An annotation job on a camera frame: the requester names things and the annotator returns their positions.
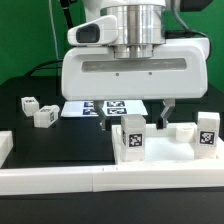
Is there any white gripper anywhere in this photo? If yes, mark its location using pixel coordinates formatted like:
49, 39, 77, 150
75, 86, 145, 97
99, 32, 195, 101
61, 15, 210, 131

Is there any white square table top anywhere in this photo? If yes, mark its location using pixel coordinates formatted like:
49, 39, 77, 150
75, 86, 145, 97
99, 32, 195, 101
112, 123, 224, 165

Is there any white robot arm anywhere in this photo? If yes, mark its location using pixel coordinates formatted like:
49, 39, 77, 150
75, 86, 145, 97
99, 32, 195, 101
61, 0, 212, 129

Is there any white sheet with markers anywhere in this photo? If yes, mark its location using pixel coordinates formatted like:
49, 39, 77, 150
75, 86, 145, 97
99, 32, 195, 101
61, 100, 147, 117

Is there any white front fence bar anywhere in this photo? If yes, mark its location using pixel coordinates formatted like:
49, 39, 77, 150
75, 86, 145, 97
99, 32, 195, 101
0, 160, 224, 196

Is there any white left fence piece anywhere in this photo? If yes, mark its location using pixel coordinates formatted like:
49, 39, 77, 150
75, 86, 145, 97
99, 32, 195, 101
0, 131, 13, 168

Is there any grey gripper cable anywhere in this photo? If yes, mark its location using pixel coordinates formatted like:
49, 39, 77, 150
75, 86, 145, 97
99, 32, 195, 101
164, 0, 212, 54

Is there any black cable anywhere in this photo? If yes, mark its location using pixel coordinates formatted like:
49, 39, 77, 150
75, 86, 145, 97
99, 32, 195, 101
23, 59, 64, 78

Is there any black hose at base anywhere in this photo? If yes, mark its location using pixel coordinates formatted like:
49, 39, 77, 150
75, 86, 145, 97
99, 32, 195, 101
59, 0, 76, 31

